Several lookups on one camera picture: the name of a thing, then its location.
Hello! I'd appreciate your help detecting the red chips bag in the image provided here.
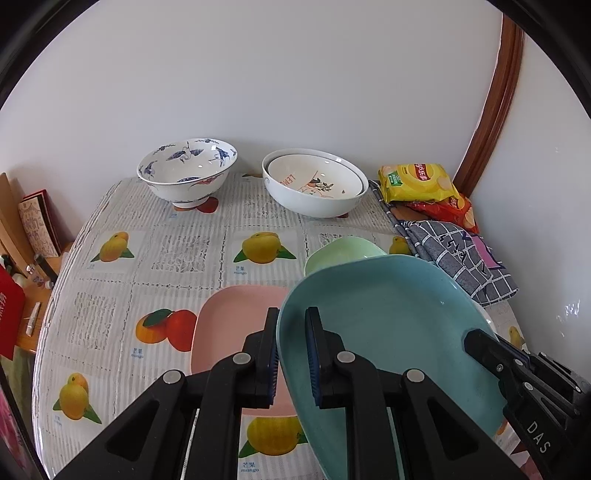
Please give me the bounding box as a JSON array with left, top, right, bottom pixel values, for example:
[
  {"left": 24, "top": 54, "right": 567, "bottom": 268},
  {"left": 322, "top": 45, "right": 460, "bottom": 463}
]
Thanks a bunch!
[{"left": 406, "top": 194, "right": 480, "bottom": 234}]

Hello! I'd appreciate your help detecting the blue patterned white bowl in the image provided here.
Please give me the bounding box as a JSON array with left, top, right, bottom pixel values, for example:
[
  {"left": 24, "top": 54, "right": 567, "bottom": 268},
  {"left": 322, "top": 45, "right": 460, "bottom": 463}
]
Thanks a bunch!
[{"left": 136, "top": 138, "right": 238, "bottom": 210}]

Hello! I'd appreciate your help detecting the grey checked folded cloth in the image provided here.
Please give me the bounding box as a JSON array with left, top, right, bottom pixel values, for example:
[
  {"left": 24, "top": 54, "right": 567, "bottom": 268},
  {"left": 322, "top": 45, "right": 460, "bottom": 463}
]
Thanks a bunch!
[{"left": 370, "top": 180, "right": 518, "bottom": 306}]

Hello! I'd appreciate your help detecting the yellow chips bag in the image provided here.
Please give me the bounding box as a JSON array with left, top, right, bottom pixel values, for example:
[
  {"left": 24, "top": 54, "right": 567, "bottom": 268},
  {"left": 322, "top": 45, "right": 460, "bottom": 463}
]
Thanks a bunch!
[{"left": 378, "top": 163, "right": 459, "bottom": 203}]

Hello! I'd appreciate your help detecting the large white bowl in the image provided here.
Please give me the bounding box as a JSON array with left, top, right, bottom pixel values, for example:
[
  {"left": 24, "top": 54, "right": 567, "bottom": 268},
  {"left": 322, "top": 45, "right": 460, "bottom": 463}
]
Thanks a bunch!
[{"left": 262, "top": 148, "right": 369, "bottom": 219}]

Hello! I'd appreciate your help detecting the blue square plate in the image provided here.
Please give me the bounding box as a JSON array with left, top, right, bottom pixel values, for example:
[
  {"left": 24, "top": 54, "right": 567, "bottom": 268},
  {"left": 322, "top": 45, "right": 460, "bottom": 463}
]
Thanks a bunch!
[{"left": 276, "top": 255, "right": 506, "bottom": 479}]

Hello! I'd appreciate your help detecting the brown wooden door frame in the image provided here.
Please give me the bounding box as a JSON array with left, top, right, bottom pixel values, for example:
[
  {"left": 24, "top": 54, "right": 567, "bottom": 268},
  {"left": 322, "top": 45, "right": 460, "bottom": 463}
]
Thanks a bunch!
[{"left": 454, "top": 15, "right": 524, "bottom": 197}]

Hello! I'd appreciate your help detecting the pink square plate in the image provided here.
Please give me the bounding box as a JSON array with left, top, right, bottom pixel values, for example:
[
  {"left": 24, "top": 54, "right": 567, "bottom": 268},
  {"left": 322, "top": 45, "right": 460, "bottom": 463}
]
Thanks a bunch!
[{"left": 189, "top": 284, "right": 297, "bottom": 418}]

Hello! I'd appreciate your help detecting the red box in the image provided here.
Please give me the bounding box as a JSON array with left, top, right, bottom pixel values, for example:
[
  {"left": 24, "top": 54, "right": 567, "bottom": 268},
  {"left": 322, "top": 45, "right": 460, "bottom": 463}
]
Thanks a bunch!
[{"left": 0, "top": 267, "right": 25, "bottom": 360}]

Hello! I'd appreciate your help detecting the brown wooden side shelf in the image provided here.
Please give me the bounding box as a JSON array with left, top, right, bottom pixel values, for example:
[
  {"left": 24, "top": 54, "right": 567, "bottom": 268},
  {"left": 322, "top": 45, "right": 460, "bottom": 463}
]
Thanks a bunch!
[{"left": 1, "top": 173, "right": 52, "bottom": 353}]

